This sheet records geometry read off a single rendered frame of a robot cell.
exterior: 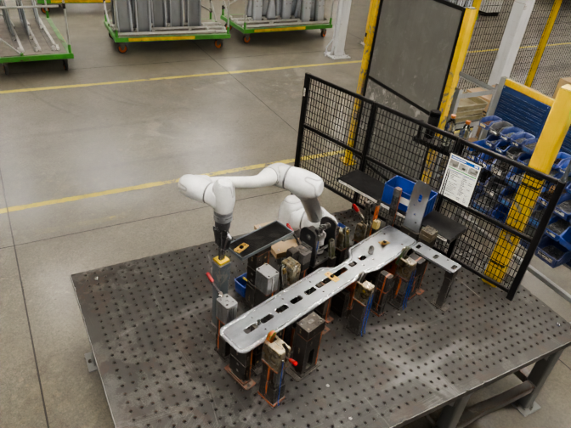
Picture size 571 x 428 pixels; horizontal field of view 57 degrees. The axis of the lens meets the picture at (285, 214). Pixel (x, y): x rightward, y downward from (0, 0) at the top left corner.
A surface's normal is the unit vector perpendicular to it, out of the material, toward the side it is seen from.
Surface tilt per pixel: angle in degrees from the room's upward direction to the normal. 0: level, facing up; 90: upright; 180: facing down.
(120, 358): 0
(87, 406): 0
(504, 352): 0
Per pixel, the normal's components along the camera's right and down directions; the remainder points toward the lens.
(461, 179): -0.71, 0.34
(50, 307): 0.10, -0.82
